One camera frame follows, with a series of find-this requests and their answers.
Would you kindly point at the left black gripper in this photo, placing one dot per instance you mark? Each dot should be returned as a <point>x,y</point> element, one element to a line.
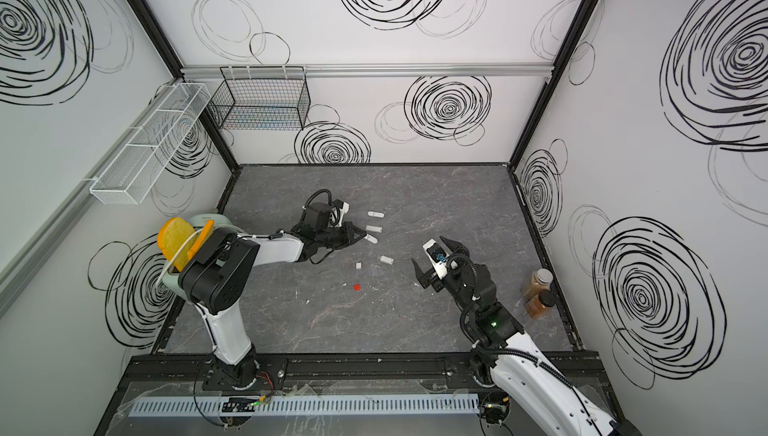
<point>350,241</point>

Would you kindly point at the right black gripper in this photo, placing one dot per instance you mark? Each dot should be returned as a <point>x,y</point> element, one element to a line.
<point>426,279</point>

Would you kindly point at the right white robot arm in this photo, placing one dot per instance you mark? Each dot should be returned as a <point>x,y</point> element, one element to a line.
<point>508,357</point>

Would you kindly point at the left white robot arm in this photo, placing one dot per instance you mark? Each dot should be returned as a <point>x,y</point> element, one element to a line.
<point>216,276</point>

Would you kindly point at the light spice jar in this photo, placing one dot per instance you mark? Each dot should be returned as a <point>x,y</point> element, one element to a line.
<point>538,281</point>

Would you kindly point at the dark orange spice jar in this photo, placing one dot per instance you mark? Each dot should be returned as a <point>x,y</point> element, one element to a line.
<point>540,303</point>

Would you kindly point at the orange toast slice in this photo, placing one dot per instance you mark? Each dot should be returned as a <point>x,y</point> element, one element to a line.
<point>202,237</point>

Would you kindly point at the round yellow toast slice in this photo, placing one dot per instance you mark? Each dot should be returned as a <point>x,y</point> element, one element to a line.
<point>174,240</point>

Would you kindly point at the green toaster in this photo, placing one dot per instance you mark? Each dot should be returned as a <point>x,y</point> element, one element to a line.
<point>168,278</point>

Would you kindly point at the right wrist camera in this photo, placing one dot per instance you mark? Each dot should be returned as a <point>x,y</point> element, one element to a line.
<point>438,257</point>

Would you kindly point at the grey slotted cable duct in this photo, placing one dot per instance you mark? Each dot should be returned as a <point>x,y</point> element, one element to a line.
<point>307,405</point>

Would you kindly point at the black wire basket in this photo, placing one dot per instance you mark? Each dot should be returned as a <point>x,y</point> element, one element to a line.
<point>269,98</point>

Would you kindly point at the white wire shelf basket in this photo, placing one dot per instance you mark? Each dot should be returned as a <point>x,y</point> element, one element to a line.
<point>131,174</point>

